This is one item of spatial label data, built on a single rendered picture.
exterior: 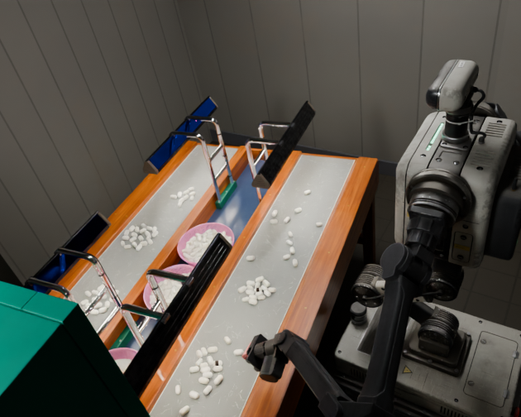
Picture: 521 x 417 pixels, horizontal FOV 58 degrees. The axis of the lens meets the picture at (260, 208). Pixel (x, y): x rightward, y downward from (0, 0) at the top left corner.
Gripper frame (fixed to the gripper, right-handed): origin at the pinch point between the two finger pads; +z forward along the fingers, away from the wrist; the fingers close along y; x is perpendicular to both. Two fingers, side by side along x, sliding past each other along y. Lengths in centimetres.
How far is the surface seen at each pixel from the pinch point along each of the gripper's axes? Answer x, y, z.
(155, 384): -12.4, 14.5, 29.0
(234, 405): 8.4, 11.2, 8.4
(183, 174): -49, -103, 75
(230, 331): -1.1, -14.7, 19.1
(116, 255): -48, -37, 74
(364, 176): 13, -116, -3
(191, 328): -12.1, -10.1, 28.3
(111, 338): -30, 3, 53
